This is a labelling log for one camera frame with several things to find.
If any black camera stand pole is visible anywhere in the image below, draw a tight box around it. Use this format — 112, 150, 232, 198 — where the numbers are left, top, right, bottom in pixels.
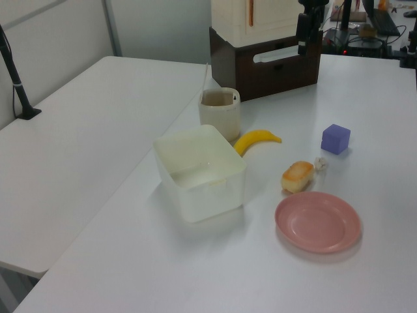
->
0, 24, 42, 121

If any black keyboard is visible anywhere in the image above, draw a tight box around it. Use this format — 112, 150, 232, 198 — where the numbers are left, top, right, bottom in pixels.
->
369, 7, 401, 37

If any white plastic storage box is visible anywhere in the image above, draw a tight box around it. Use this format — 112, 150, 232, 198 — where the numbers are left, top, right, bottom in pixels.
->
152, 124, 247, 224

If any cream cup with handle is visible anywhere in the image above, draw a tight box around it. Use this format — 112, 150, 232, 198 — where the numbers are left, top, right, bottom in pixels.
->
198, 87, 242, 143

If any black clamp mount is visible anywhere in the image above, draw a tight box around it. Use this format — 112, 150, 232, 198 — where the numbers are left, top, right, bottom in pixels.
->
397, 28, 417, 69

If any yellow toy banana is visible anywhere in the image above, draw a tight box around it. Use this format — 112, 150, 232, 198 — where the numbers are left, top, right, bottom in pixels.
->
233, 129, 283, 157

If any dark brown drawer box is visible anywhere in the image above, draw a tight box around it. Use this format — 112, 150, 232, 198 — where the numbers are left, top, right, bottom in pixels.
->
208, 25, 323, 102

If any black monitor stand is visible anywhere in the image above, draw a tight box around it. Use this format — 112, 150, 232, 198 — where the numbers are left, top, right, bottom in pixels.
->
335, 0, 354, 32

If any cream toy cabinet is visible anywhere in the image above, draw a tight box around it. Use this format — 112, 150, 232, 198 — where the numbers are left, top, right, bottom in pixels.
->
210, 0, 307, 47

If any toasted bread piece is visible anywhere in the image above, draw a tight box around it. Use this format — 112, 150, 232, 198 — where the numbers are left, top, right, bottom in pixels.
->
281, 160, 315, 194

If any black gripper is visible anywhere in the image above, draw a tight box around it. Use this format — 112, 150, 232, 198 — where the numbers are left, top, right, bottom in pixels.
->
296, 4, 324, 55

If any pink plastic plate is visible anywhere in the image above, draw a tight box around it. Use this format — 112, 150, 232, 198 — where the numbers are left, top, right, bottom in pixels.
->
274, 191, 363, 254

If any purple cube block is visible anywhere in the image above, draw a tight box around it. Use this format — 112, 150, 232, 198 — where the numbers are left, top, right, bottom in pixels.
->
320, 123, 352, 157

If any black electronics box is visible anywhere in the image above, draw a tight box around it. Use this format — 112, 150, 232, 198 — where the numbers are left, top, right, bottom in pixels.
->
324, 28, 388, 57

